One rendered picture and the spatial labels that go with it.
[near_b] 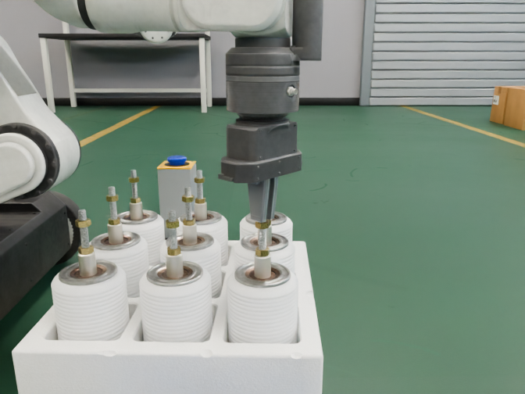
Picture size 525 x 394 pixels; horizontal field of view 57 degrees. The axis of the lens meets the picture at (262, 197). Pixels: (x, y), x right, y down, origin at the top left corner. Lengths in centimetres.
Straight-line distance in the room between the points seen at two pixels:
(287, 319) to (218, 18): 38
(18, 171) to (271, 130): 54
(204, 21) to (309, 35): 12
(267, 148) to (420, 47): 537
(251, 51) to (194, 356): 37
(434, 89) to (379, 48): 80
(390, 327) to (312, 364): 45
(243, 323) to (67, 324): 23
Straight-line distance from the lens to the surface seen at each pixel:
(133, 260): 78
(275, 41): 57
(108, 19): 64
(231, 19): 55
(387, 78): 582
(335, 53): 579
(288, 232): 86
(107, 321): 69
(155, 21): 61
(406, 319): 110
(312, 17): 57
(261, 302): 62
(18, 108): 100
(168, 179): 102
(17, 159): 96
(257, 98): 55
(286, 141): 60
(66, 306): 68
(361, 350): 98
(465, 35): 608
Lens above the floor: 53
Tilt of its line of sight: 16 degrees down
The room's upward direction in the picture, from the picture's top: straight up
